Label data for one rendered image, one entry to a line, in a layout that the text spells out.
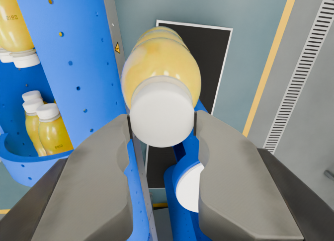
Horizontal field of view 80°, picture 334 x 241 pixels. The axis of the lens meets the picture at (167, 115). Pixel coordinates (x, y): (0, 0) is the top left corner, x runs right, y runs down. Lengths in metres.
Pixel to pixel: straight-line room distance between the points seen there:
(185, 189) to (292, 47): 1.53
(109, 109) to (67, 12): 0.18
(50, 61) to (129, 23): 1.22
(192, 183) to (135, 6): 1.19
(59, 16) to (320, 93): 2.24
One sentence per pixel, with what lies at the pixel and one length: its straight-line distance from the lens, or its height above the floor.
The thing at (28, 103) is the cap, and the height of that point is 1.10.
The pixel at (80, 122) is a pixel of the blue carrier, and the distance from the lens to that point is 0.39.
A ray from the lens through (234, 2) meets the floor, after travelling 1.68.
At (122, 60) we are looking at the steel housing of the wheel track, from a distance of 0.69.
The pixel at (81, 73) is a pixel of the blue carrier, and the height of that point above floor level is 1.20.
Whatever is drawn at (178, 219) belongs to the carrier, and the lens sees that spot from 1.58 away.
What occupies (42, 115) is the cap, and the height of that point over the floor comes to 1.16.
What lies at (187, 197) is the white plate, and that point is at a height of 1.04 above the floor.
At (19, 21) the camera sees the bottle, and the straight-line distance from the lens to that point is 0.41.
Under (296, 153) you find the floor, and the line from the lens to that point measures 2.66.
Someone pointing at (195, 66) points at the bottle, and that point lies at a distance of 0.16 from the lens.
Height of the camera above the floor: 1.54
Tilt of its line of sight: 61 degrees down
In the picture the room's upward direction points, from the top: 165 degrees clockwise
